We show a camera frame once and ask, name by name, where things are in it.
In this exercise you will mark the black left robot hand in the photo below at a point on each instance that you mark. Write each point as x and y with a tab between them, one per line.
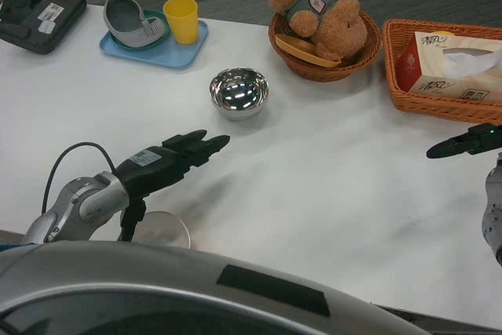
157	170

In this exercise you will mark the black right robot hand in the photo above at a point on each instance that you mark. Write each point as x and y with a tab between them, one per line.
470	143

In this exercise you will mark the translucent plastic bowl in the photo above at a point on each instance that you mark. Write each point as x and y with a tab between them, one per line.
164	229

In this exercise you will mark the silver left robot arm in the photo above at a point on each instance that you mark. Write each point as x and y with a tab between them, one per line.
86	201

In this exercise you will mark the shiny steel bowl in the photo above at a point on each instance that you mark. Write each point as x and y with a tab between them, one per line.
239	92

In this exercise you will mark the rectangular wicker basket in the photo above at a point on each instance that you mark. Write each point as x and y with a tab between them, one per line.
431	107

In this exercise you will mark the tissue box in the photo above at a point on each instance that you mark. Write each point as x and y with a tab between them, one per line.
431	72

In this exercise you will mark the light blue tray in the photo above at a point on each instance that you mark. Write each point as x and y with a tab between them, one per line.
164	56

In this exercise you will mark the silver robot chest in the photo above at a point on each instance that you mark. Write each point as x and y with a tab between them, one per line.
117	280

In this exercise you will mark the round wicker basket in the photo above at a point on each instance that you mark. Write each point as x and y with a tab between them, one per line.
368	48

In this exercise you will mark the grey shoe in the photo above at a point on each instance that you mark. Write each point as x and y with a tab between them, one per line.
125	25

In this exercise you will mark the yellow plastic cup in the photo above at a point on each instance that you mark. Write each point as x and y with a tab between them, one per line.
181	21

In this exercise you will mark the green plate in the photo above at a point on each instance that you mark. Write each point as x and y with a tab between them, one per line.
158	17

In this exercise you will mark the brown teddy bear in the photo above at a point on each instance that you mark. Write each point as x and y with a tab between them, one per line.
337	17

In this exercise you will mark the orange wooden plate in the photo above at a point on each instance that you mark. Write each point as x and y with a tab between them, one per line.
298	48

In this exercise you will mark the black equipment case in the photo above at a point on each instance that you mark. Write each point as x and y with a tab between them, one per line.
43	21

